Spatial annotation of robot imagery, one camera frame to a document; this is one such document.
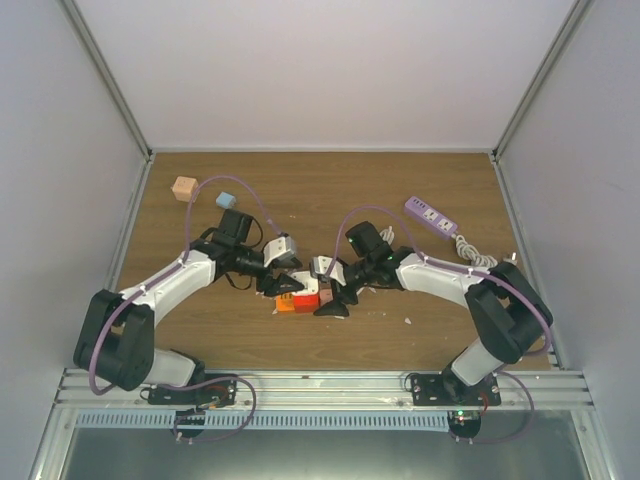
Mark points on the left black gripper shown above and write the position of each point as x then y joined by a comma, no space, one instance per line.
271,285

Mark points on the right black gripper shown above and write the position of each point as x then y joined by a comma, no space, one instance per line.
333,308

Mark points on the orange power strip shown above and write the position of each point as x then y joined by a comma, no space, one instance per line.
285,303

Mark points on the light blue usb charger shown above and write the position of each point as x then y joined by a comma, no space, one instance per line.
226,200

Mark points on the purple power strip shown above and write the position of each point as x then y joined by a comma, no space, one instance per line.
430,217

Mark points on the peach cube power adapter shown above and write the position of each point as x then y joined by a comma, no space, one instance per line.
184,188

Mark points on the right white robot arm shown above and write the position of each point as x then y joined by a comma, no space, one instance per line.
508,314

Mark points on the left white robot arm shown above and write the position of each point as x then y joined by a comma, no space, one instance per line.
116,345

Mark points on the pink plug adapter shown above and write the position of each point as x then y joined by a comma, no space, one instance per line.
325,294

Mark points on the red plug adapter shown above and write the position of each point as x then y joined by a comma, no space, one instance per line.
306,303

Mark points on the white square plug adapter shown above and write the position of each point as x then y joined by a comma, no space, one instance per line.
310,283

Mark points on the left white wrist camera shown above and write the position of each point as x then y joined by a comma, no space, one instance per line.
281,253

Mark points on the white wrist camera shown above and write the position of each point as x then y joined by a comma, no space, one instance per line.
325,269
281,253

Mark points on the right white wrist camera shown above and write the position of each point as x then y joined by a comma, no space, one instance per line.
325,269

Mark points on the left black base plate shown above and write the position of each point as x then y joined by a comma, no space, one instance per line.
213,391

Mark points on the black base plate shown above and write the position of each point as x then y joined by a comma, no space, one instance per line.
213,391
445,389

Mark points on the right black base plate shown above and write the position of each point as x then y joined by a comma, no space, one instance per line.
445,389

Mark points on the grey slotted cable duct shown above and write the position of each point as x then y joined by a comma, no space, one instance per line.
269,420

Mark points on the aluminium front rail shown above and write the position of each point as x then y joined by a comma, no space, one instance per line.
351,391

